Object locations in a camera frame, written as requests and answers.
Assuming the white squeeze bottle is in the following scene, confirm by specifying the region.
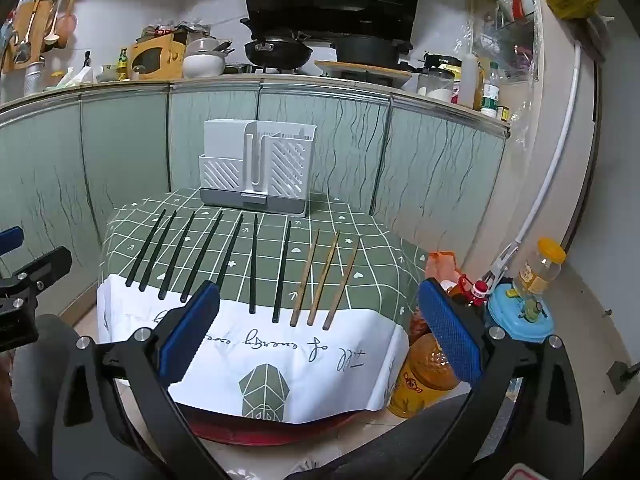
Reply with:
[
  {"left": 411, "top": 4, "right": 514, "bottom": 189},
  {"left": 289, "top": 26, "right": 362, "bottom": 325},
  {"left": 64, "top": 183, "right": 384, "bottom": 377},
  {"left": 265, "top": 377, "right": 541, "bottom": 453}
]
[{"left": 457, "top": 55, "right": 478, "bottom": 108}]

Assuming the green grid tablecloth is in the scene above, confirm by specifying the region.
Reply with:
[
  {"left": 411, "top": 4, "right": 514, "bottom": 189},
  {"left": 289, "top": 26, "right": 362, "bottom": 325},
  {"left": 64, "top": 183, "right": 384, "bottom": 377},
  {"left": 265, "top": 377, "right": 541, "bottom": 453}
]
[{"left": 97, "top": 187, "right": 432, "bottom": 346}]

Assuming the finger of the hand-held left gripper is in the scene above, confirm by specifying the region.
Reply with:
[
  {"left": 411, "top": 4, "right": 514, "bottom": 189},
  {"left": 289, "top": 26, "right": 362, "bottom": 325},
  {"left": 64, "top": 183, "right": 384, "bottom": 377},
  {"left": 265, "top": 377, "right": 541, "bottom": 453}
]
[
  {"left": 0, "top": 226, "right": 25, "bottom": 257},
  {"left": 0, "top": 246, "right": 73, "bottom": 311}
]

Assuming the wooden cutting board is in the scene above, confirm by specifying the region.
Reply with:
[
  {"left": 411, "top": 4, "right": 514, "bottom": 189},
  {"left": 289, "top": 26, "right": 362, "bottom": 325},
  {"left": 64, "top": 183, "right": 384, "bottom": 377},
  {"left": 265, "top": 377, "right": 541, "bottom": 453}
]
[{"left": 314, "top": 59, "right": 413, "bottom": 87}]

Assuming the clear jar of white powder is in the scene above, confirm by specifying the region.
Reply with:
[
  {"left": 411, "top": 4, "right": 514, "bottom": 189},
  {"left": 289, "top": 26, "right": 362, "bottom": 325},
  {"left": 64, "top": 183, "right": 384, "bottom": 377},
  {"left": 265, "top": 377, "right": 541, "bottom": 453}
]
[{"left": 417, "top": 69, "right": 456, "bottom": 103}]

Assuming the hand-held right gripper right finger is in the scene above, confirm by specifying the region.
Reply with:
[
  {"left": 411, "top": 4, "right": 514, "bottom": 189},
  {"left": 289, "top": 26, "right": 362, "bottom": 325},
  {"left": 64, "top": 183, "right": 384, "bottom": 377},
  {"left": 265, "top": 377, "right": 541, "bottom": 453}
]
[{"left": 417, "top": 277, "right": 586, "bottom": 480}]

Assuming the clear jar with yellow lid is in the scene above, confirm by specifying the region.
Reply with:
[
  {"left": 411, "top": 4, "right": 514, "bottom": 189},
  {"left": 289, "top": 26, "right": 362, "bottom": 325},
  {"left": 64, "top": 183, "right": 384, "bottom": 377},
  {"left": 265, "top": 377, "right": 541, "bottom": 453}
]
[{"left": 517, "top": 238, "right": 566, "bottom": 298}]

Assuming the gas stove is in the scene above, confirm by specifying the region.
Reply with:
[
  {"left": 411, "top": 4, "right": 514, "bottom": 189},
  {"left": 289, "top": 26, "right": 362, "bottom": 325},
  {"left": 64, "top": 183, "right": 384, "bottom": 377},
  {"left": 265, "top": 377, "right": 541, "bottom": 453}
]
[{"left": 225, "top": 62, "right": 321, "bottom": 77}]

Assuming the white printed cloth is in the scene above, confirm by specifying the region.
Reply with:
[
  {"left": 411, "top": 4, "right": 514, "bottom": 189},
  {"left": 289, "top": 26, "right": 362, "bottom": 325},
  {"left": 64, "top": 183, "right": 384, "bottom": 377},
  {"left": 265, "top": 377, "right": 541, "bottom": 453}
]
[{"left": 96, "top": 277, "right": 411, "bottom": 423}]

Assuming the black wok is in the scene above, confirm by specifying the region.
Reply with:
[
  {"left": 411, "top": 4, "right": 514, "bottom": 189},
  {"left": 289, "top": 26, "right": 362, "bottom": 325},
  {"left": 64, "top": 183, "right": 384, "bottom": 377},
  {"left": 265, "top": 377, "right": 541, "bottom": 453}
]
[{"left": 240, "top": 19, "right": 313, "bottom": 68}]

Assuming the black cooking pot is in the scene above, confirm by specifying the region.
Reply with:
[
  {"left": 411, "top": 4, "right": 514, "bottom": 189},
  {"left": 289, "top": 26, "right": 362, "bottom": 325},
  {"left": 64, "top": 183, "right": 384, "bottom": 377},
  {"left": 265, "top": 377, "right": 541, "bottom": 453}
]
[{"left": 330, "top": 35, "right": 413, "bottom": 71}]

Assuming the white bowl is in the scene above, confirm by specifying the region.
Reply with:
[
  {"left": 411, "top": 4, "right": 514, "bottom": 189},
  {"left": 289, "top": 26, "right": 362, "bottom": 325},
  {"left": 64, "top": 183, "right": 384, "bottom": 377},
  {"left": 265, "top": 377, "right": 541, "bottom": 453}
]
[{"left": 182, "top": 52, "right": 226, "bottom": 79}]

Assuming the orange plastic bag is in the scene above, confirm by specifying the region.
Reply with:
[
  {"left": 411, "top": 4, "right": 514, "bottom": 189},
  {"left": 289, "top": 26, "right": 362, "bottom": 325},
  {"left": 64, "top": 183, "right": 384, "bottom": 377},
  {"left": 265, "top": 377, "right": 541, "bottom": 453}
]
[{"left": 425, "top": 251, "right": 461, "bottom": 286}]

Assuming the white bottle with green label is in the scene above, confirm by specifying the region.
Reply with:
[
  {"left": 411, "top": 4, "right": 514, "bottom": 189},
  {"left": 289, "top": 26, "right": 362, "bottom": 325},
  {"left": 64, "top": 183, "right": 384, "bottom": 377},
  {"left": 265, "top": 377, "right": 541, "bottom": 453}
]
[{"left": 481, "top": 62, "right": 501, "bottom": 118}]

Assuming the hanging metal ladle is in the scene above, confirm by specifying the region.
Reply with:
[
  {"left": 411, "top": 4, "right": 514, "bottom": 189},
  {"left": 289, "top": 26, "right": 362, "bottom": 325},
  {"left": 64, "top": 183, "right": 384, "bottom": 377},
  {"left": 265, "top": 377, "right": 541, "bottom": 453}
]
[{"left": 42, "top": 0, "right": 66, "bottom": 45}]

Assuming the dark bottle with red cap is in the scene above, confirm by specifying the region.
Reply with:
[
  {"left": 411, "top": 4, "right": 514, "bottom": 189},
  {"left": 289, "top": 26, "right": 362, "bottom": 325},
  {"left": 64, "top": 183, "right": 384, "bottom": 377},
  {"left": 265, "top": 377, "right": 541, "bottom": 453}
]
[{"left": 450, "top": 272, "right": 488, "bottom": 311}]

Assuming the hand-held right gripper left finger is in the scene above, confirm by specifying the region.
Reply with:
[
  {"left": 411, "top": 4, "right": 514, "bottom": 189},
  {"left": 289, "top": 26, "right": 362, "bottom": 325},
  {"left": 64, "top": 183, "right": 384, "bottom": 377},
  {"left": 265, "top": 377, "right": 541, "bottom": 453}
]
[{"left": 52, "top": 281, "right": 236, "bottom": 480}]

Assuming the yellow toaster oven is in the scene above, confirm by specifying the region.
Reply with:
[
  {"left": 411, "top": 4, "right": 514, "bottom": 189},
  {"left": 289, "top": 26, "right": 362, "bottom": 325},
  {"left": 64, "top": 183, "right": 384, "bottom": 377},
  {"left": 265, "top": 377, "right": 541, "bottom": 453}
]
[{"left": 127, "top": 35, "right": 188, "bottom": 81}]

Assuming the wooden chopstick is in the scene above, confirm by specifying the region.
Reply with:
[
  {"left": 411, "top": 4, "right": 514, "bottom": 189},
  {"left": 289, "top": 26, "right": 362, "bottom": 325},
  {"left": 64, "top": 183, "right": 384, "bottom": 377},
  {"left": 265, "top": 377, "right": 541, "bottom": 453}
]
[
  {"left": 322, "top": 239, "right": 362, "bottom": 331},
  {"left": 290, "top": 230, "right": 321, "bottom": 326},
  {"left": 306, "top": 231, "right": 341, "bottom": 327}
]

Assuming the row of black chopsticks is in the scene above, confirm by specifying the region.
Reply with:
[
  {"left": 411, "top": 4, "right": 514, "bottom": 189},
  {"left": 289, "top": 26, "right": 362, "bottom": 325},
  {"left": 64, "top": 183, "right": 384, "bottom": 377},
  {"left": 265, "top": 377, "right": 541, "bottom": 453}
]
[{"left": 125, "top": 208, "right": 293, "bottom": 324}]

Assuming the black kitchen appliance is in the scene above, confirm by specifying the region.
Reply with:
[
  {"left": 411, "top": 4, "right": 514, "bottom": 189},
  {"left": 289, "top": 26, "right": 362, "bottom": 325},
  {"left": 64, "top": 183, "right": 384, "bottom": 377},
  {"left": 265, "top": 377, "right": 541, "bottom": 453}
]
[{"left": 422, "top": 51, "right": 463, "bottom": 81}]

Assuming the green kitchen cabinet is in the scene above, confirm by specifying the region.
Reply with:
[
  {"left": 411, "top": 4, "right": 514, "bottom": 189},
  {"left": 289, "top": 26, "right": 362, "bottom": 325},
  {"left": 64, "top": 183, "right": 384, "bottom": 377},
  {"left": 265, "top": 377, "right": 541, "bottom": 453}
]
[{"left": 0, "top": 72, "right": 511, "bottom": 321}]

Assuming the glass wall shelf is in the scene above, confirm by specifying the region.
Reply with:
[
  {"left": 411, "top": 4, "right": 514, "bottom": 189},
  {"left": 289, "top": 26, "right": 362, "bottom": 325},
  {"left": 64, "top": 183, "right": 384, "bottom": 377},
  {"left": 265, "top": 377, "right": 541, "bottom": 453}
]
[{"left": 470, "top": 0, "right": 543, "bottom": 86}]

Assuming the orange oil bottle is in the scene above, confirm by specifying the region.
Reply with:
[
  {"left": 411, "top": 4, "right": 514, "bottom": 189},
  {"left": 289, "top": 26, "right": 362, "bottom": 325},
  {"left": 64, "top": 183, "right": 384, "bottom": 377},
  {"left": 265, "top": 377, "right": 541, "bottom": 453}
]
[{"left": 387, "top": 332, "right": 461, "bottom": 418}]

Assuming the blue plastic container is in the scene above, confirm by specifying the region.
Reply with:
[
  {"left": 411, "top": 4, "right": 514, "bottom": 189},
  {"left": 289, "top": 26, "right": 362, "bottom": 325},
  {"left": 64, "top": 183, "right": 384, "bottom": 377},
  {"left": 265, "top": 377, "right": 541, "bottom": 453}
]
[{"left": 487, "top": 285, "right": 556, "bottom": 343}]

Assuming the white pipe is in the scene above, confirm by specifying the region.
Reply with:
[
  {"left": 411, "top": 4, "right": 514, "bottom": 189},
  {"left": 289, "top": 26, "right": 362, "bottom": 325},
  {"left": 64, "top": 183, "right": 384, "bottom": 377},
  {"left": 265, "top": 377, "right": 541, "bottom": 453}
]
[{"left": 510, "top": 42, "right": 583, "bottom": 261}]

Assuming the white plastic utensil holder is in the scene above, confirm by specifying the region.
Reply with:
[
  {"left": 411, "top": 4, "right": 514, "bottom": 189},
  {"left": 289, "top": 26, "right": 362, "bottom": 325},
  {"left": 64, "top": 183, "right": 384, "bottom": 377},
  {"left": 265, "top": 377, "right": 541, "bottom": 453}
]
[{"left": 199, "top": 119, "right": 319, "bottom": 218}]

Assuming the white plastic clamp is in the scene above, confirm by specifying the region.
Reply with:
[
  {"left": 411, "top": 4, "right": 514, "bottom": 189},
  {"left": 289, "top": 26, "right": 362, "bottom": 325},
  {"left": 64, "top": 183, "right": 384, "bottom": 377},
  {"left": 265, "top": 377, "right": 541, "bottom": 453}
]
[{"left": 482, "top": 242, "right": 521, "bottom": 286}]

